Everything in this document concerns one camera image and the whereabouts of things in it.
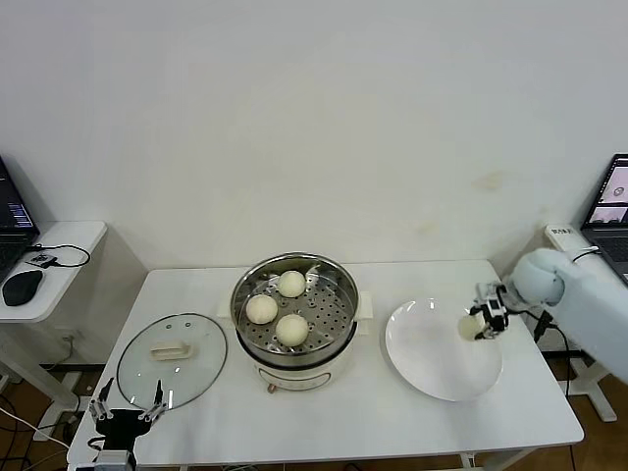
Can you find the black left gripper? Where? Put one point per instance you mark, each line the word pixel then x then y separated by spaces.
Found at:
pixel 122 426

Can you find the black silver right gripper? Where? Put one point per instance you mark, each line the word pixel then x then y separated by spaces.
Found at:
pixel 493 311

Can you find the white steamed baozi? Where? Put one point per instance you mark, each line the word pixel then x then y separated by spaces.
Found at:
pixel 292 283
pixel 467 328
pixel 292 330
pixel 261 309

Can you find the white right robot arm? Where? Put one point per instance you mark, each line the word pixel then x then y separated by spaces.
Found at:
pixel 589 304

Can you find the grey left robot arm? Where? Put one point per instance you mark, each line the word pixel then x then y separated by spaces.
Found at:
pixel 115 461

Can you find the perforated steel steamer basket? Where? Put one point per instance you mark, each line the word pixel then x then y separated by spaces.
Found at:
pixel 329 314

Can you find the white round plate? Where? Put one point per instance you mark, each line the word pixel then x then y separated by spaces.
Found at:
pixel 427 353

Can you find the white side table with label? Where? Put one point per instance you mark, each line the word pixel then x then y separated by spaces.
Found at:
pixel 557 241

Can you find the black computer mouse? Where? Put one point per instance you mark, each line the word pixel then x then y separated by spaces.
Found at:
pixel 22 287

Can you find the cream electric cooking pot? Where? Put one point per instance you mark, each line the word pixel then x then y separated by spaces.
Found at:
pixel 294 375

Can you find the small black hub box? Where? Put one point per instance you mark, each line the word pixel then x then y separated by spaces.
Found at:
pixel 41 260

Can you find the white side table with mouse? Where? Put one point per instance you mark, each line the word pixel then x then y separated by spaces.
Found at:
pixel 68 230

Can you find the black laptop dark screen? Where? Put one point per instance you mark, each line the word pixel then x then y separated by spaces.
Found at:
pixel 12 211

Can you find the white wall socket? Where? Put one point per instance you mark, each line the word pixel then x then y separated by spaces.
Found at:
pixel 72 336

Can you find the grey laptop showing camera views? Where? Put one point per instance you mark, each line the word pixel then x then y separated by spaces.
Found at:
pixel 608 196

